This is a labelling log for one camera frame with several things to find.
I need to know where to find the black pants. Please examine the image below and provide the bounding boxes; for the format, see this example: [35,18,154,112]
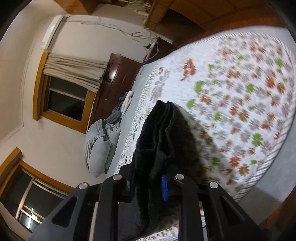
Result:
[118,100,206,240]

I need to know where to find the grey pillow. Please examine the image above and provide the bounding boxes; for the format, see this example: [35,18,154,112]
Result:
[88,137,111,178]

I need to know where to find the grey folded duvet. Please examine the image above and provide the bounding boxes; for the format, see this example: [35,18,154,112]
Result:
[83,119,120,178]

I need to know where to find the dark grey white blanket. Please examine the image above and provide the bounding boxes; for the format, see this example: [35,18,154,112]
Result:
[106,90,133,125]

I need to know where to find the floral quilted bedspread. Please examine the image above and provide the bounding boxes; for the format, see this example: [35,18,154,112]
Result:
[115,29,296,241]

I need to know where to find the dark wooden headboard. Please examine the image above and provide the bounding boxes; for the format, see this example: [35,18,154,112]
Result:
[89,53,142,126]

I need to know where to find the wooden framed rear window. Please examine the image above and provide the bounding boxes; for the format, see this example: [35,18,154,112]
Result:
[32,52,96,133]

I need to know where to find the beige curtain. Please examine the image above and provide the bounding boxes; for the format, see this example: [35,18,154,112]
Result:
[43,53,108,92]

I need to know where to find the wooden framed side window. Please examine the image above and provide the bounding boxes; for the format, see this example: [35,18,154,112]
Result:
[1,148,73,240]

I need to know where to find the dark wooden nightstand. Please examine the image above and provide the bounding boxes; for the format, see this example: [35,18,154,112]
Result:
[144,37,177,64]

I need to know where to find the white air conditioner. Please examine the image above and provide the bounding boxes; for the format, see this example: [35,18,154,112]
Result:
[41,15,64,51]

